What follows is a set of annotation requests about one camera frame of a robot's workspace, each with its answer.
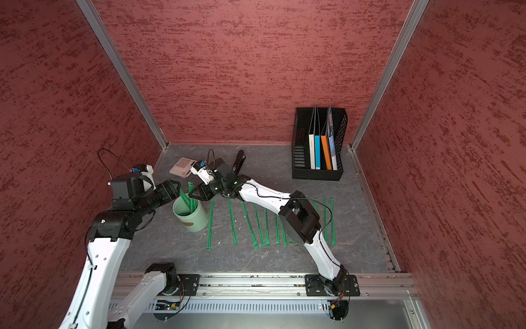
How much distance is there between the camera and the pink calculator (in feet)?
3.49

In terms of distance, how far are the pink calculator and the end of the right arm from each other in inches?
11.6

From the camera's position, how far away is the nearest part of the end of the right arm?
67cm
